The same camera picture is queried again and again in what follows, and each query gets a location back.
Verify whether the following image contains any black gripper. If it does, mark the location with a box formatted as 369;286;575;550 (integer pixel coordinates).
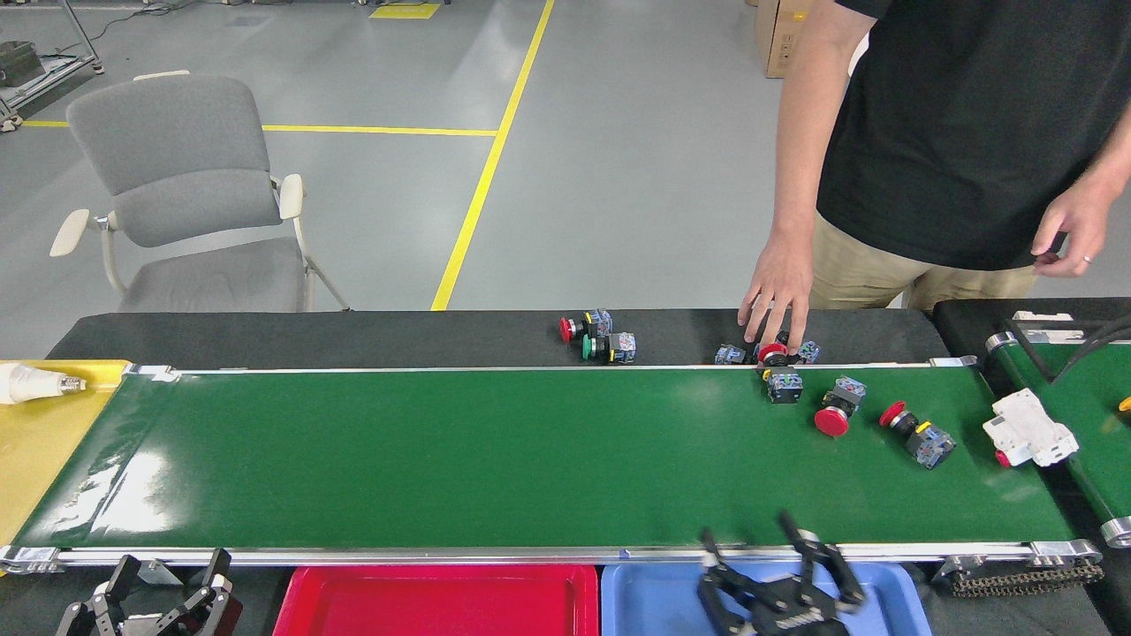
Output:
696;510;869;636

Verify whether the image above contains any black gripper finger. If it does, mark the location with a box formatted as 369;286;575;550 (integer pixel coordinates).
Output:
55;554;144;636
162;548;245;636

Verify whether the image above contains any red mushroom push button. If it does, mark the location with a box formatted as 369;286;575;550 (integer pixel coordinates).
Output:
559;308;614;345
813;375;869;438

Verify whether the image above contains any red push button switch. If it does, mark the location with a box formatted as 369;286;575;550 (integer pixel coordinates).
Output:
879;400;958;471
757;340;806;405

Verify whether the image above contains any green push button switch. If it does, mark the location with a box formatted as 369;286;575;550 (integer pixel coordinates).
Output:
581;331;638;366

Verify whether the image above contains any white circuit breaker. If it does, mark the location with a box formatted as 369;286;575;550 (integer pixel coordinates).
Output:
982;387;1081;469

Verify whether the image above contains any blue plastic tray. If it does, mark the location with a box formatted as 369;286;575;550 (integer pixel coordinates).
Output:
601;561;933;636

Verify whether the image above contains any yellow plastic tray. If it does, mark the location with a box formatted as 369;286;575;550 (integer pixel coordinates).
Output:
0;360;133;549

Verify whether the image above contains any red plastic tray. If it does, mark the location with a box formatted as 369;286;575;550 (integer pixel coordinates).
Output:
272;565;600;636

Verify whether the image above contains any long green conveyor belt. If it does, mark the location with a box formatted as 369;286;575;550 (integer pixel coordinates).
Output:
0;355;1104;575

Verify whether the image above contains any narrow green conveyor belt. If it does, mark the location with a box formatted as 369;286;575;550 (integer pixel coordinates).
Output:
985;329;1131;549

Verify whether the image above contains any person's right hand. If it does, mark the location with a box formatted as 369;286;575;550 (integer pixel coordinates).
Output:
737;225;816;352

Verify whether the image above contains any person's left hand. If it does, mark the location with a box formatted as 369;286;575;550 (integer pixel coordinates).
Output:
1030;175;1121;280

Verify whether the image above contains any white light bulb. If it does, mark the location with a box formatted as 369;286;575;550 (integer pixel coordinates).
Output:
0;362;87;405

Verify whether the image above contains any grey padded armchair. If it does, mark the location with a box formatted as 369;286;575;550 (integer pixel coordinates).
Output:
49;70;352;314

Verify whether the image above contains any person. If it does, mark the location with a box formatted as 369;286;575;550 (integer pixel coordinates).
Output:
738;0;1131;352

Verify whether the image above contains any silver metal rack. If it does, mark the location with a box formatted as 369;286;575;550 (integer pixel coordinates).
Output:
0;0;105;133

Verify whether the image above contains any brown cardboard box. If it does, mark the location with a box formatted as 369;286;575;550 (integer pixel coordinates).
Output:
754;0;814;79

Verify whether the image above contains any conveyor drive chain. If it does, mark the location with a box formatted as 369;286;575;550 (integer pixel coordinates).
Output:
937;556;1105;597

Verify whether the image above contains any black cable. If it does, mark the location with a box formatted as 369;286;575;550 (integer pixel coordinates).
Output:
1003;314;1131;382

